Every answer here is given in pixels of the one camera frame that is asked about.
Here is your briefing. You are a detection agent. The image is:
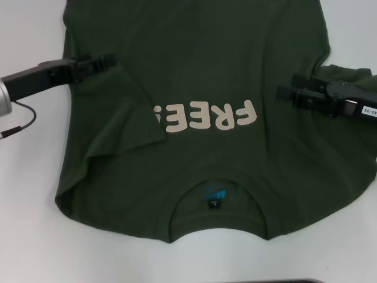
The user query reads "dark grey gripper cable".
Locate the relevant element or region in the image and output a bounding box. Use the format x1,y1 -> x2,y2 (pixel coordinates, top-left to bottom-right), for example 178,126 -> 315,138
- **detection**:
8,101 -> 38,138

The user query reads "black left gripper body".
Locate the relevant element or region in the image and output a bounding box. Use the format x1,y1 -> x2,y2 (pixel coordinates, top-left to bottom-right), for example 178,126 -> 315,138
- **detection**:
1,57 -> 90,100

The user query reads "dark green FREE! t-shirt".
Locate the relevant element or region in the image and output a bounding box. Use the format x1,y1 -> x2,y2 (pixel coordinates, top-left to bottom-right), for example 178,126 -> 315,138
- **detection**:
54,0 -> 377,244

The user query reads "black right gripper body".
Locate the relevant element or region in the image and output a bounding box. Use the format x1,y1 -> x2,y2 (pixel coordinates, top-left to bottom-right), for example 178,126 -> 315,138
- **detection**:
323,77 -> 377,124

